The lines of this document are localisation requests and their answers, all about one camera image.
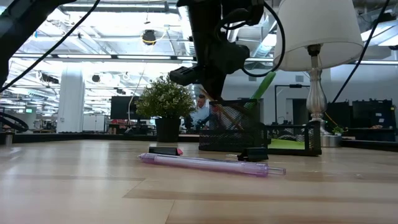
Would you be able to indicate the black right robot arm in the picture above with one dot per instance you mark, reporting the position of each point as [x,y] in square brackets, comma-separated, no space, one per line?
[205,15]

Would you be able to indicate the artificial potted plant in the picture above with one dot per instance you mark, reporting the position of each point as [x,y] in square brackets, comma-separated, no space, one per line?
[164,99]

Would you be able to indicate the black ceiling dome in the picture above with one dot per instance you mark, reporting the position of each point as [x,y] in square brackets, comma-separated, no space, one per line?
[149,37]

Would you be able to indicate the green marker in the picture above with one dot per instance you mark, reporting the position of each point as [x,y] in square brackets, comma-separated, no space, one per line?
[264,85]

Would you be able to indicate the black mesh desk organizer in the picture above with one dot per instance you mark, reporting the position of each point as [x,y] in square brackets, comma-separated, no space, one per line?
[230,140]

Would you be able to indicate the black aluminium table frame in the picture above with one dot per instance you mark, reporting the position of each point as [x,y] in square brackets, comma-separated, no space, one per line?
[62,137]

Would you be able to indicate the purple translucent pen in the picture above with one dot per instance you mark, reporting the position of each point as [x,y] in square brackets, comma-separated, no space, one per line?
[202,163]

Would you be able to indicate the green sticky note pad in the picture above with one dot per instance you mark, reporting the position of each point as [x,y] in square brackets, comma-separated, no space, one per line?
[286,144]

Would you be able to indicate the dark background monitor bank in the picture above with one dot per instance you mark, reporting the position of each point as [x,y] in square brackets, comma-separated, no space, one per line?
[367,113]

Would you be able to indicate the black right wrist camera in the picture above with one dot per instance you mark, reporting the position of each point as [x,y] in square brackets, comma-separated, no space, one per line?
[185,75]

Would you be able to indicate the black background monitor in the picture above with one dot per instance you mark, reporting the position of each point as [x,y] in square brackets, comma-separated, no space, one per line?
[122,107]

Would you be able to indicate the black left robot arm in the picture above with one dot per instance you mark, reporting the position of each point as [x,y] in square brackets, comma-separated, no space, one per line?
[18,21]

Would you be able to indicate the black binder clip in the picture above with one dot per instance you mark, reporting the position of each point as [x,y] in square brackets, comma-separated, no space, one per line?
[253,154]
[163,151]

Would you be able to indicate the small background plant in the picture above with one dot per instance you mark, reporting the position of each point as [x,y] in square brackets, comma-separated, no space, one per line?
[338,129]

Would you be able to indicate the white round column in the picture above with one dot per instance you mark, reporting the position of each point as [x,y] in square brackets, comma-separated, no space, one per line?
[71,99]

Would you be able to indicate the black pipe stand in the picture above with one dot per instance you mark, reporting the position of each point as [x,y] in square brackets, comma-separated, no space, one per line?
[275,102]

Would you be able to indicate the person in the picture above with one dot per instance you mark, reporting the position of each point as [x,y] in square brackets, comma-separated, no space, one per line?
[202,113]

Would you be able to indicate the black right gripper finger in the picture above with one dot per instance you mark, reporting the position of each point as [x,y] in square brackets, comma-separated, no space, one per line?
[217,87]

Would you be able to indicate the white shade table lamp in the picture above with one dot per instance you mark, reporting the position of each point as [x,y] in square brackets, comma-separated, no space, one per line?
[317,31]

